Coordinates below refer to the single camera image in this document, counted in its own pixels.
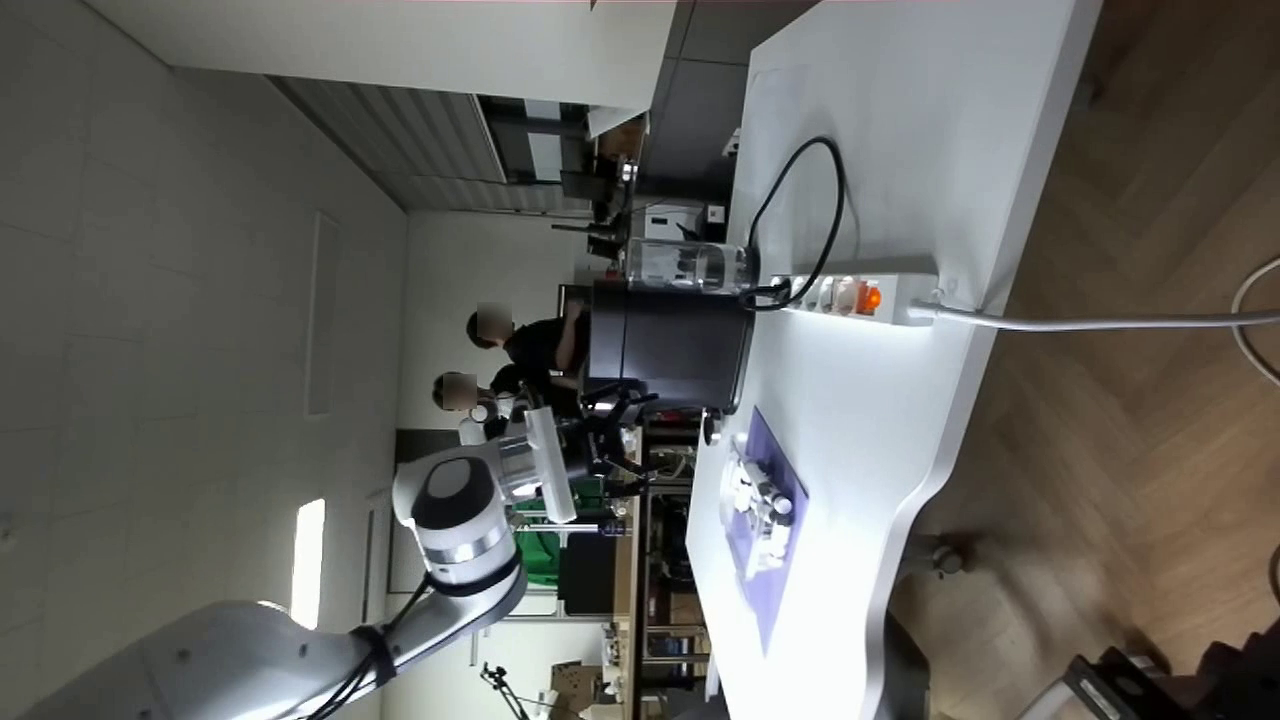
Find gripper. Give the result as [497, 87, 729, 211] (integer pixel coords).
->
[558, 380, 662, 503]

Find brown vial with white cap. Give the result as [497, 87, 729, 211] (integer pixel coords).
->
[748, 478, 797, 523]

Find black coffee machine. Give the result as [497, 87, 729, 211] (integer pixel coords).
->
[585, 278, 758, 413]

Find person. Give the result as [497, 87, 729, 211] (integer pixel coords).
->
[465, 298, 593, 381]
[432, 365, 523, 417]

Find wooden shelf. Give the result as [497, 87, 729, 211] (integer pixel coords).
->
[628, 408, 713, 693]

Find green cloth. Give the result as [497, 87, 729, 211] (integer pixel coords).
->
[512, 478, 607, 589]

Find black monitor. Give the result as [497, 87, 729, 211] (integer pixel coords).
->
[558, 530, 619, 617]

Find clear water tank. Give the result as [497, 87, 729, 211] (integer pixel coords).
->
[624, 238, 753, 297]

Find white box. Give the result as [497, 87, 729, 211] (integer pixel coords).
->
[643, 202, 703, 243]

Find purple mat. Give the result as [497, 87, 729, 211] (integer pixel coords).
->
[718, 404, 811, 656]

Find stack of cardboard boxes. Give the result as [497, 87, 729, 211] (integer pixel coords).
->
[548, 658, 625, 720]

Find white power strip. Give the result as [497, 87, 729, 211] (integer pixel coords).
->
[772, 270, 943, 329]

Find ceiling light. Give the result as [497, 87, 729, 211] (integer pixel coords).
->
[289, 497, 327, 632]

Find window blinds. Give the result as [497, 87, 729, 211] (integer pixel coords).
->
[268, 74, 591, 215]

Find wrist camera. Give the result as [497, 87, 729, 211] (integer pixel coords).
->
[523, 405, 580, 526]

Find camera on tripod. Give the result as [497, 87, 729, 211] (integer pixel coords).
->
[478, 660, 533, 720]

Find black cable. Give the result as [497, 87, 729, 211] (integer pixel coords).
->
[740, 136, 849, 313]

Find white power strip cable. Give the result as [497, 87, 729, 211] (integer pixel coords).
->
[908, 300, 1280, 333]

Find black metal frame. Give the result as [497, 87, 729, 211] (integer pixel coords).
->
[1020, 615, 1280, 720]

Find white cable loop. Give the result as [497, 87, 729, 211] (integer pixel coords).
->
[1228, 256, 1280, 389]

